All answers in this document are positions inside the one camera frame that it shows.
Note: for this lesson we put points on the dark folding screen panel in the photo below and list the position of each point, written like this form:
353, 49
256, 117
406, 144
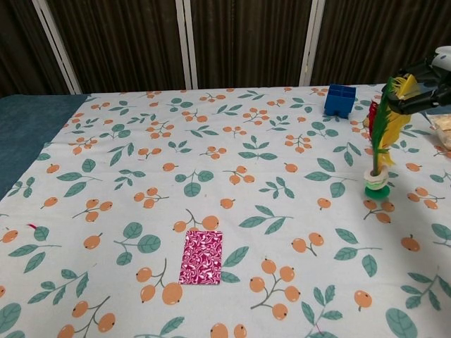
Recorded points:
246, 42
380, 38
120, 42
17, 45

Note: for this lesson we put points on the clear plastic bag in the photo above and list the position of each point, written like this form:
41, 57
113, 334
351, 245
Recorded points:
443, 130

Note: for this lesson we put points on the pink white patterned card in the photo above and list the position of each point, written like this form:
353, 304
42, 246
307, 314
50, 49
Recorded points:
201, 257

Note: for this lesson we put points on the blue plastic divided box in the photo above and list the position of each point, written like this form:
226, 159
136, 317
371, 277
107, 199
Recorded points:
338, 102

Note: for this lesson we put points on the yellow sponge with green pad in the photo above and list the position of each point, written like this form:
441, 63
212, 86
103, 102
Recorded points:
366, 123

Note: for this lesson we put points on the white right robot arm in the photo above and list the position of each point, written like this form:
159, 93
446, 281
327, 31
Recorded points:
443, 58

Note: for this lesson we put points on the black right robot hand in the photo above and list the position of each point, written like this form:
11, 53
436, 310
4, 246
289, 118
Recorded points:
428, 91

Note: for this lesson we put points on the colourful feather shuttlecock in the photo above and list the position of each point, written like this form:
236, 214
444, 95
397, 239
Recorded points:
377, 183

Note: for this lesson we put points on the floral fruit-print tablecloth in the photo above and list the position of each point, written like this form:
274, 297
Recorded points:
246, 246

